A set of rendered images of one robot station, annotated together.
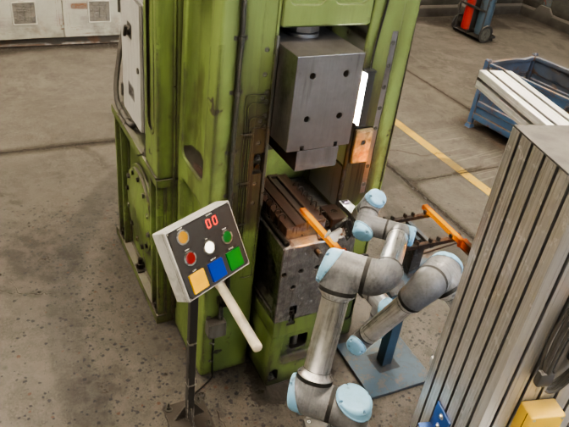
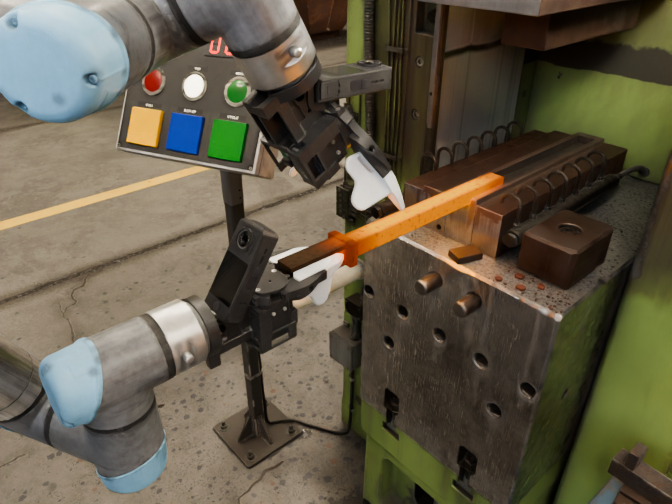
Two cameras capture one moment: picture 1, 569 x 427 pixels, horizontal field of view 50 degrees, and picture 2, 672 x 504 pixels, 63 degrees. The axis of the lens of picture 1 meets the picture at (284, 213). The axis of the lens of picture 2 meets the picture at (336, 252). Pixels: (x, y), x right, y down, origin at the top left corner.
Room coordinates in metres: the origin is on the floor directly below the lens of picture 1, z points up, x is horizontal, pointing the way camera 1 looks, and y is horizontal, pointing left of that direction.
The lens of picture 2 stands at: (1.94, -0.86, 1.38)
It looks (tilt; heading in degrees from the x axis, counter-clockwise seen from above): 31 degrees down; 79
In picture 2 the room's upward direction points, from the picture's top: straight up
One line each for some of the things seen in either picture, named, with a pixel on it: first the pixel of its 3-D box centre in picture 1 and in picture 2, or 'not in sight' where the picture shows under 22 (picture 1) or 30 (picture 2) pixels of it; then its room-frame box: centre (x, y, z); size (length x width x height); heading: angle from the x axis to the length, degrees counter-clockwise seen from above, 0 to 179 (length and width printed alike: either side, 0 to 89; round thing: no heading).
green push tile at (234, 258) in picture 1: (234, 258); (228, 140); (1.93, 0.18, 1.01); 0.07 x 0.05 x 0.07; 145
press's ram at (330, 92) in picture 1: (309, 82); not in sight; (2.48, -0.03, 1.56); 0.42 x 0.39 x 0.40; 30
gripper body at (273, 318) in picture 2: not in sight; (241, 312); (1.93, -0.34, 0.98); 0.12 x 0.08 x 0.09; 31
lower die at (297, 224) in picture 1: (284, 204); (518, 178); (2.45, 0.00, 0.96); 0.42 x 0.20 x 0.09; 30
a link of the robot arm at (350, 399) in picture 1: (350, 409); not in sight; (1.28, -0.28, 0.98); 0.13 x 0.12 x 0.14; 76
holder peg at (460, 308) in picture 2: not in sight; (466, 305); (2.26, -0.24, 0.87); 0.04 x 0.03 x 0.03; 30
